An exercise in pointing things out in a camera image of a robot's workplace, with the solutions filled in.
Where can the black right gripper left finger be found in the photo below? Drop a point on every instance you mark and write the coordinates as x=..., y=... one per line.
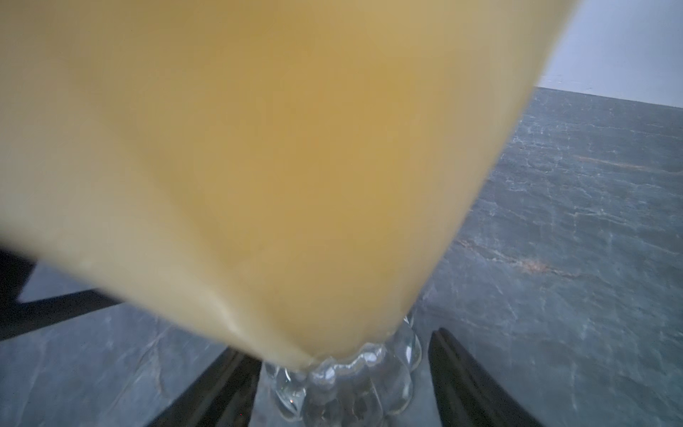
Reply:
x=223, y=395

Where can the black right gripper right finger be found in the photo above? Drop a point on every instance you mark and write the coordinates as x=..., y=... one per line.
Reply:
x=466, y=394

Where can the yellow wavy glass vase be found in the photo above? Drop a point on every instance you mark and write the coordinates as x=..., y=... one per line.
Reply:
x=279, y=176

